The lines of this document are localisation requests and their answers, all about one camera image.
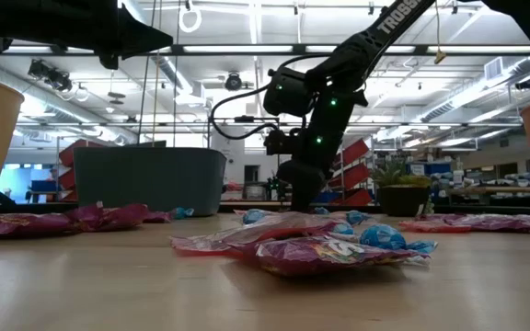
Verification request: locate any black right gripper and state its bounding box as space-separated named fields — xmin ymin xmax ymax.
xmin=277 ymin=120 xmax=350 ymax=214

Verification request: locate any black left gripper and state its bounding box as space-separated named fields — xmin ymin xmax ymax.
xmin=48 ymin=0 xmax=174 ymax=70

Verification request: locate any pink translucent candy pack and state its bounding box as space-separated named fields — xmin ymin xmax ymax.
xmin=169 ymin=211 xmax=356 ymax=257

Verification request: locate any red angled shelf rack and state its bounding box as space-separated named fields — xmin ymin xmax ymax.
xmin=57 ymin=139 xmax=94 ymax=203
xmin=327 ymin=137 xmax=374 ymax=207

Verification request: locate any potted succulent plant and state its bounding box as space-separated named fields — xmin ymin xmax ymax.
xmin=369 ymin=158 xmax=434 ymax=218

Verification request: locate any teal plastic bin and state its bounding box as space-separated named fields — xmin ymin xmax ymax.
xmin=72 ymin=145 xmax=228 ymax=218

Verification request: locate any long wooden workbench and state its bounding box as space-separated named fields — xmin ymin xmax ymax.
xmin=446 ymin=185 xmax=530 ymax=208

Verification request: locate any black bar with light strips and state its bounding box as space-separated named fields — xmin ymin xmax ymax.
xmin=0 ymin=43 xmax=530 ymax=57

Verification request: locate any white air vent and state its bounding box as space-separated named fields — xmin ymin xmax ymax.
xmin=484 ymin=57 xmax=505 ymax=82

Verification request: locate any white hanging ring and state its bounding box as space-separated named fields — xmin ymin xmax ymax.
xmin=178 ymin=0 xmax=203 ymax=34

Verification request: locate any black hanging cable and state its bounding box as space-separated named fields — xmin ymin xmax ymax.
xmin=136 ymin=0 xmax=156 ymax=147

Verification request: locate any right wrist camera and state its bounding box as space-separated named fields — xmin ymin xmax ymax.
xmin=263 ymin=130 xmax=296 ymax=156

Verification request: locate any black dome camera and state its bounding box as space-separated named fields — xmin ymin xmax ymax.
xmin=224 ymin=72 xmax=244 ymax=92

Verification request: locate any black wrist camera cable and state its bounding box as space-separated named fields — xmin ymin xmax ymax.
xmin=208 ymin=53 xmax=330 ymax=141

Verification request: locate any cord with yellow hook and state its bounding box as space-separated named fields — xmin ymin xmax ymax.
xmin=432 ymin=0 xmax=448 ymax=65

